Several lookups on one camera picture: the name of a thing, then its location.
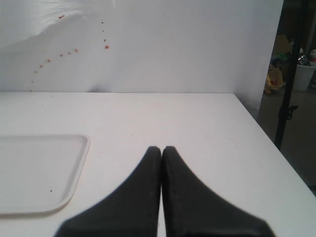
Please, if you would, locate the black tripod stand pole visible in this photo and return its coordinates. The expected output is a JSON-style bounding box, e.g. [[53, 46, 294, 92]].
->
[[274, 0, 310, 151]]

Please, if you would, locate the white plastic bucket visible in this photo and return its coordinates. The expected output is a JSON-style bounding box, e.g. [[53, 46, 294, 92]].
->
[[293, 65, 315, 91]]

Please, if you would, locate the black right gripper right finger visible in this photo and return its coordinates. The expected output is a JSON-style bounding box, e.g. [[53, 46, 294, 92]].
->
[[161, 146, 275, 237]]

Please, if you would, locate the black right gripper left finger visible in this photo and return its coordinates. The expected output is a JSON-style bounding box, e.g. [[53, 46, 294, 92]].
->
[[55, 146, 161, 237]]

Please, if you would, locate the yellow plush toy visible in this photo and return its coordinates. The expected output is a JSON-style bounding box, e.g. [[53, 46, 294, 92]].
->
[[264, 68, 284, 94]]

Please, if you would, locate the white rectangular plastic tray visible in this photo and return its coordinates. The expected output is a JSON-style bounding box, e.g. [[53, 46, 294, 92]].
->
[[0, 134, 91, 216]]

